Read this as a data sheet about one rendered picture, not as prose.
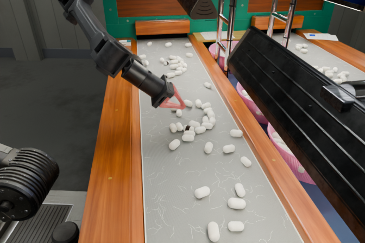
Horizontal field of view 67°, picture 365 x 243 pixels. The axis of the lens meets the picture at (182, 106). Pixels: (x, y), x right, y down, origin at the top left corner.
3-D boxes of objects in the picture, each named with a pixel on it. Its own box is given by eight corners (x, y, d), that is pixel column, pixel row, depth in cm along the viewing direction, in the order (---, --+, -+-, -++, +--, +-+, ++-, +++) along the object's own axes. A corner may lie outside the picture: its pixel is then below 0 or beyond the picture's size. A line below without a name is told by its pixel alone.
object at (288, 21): (276, 89, 121) (297, -22, 98) (258, 71, 138) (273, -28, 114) (315, 85, 123) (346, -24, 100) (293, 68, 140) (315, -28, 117)
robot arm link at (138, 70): (117, 77, 69) (131, 59, 68) (117, 69, 75) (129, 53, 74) (139, 92, 72) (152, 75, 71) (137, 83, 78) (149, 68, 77)
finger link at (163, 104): (189, 91, 83) (165, 74, 79) (193, 103, 77) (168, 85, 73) (175, 107, 85) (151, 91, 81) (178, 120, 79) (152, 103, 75)
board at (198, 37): (197, 42, 148) (197, 40, 147) (192, 34, 160) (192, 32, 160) (255, 39, 152) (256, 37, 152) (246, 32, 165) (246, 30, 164)
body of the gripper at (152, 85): (168, 77, 80) (149, 62, 77) (172, 93, 71) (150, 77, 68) (155, 92, 82) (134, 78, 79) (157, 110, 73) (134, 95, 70)
